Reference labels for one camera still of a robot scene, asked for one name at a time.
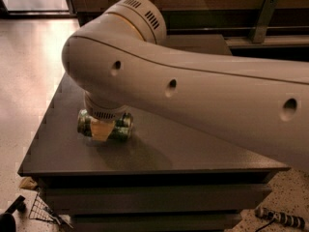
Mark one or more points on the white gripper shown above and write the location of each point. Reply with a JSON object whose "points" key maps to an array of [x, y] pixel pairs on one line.
{"points": [[104, 114]]}

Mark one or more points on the green soda can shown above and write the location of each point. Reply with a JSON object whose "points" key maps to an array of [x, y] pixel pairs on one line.
{"points": [[121, 132]]}

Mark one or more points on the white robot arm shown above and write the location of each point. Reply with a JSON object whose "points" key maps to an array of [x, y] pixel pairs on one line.
{"points": [[119, 61]]}

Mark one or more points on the grey drawer cabinet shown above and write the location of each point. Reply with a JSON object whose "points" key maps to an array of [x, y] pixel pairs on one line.
{"points": [[165, 178]]}

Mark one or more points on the crumpled paper on floor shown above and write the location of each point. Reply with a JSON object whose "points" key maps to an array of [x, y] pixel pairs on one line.
{"points": [[28, 183]]}

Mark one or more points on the black object on floor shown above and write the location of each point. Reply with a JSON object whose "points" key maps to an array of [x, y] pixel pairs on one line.
{"points": [[7, 221]]}

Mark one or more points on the white power strip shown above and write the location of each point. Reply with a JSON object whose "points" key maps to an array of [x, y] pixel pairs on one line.
{"points": [[282, 218]]}

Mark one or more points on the wire mesh basket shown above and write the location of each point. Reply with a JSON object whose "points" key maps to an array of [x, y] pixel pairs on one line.
{"points": [[40, 211]]}

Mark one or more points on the right metal bracket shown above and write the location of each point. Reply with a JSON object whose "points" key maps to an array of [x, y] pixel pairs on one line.
{"points": [[258, 33]]}

